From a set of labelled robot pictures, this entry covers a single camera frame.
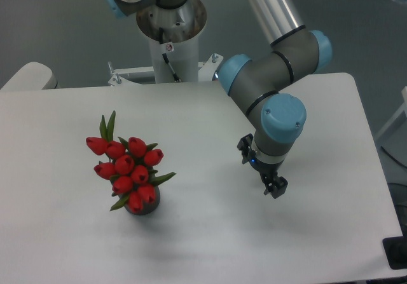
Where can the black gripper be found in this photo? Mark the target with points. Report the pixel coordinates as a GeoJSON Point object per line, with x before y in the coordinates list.
{"type": "Point", "coordinates": [266, 165]}

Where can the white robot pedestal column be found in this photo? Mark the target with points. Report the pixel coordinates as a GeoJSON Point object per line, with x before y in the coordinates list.
{"type": "Point", "coordinates": [172, 36]}

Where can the dark grey ribbed vase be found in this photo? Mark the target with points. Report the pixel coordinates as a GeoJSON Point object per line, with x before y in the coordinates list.
{"type": "Point", "coordinates": [147, 207]}

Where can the white rounded chair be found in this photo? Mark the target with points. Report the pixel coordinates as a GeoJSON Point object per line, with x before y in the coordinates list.
{"type": "Point", "coordinates": [32, 77]}

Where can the black device at table edge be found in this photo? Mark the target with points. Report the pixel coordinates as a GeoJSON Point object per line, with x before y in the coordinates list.
{"type": "Point", "coordinates": [395, 250]}

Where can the white furniture at right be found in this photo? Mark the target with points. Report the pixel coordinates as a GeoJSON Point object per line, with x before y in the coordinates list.
{"type": "Point", "coordinates": [393, 123]}

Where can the red tulip bouquet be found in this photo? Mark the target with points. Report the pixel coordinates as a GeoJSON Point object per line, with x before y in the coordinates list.
{"type": "Point", "coordinates": [130, 166]}

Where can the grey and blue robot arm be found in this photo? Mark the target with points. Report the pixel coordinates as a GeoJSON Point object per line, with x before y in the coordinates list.
{"type": "Point", "coordinates": [257, 86]}

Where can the white pedestal base frame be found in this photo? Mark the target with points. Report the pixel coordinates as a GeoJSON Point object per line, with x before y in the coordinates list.
{"type": "Point", "coordinates": [133, 74]}

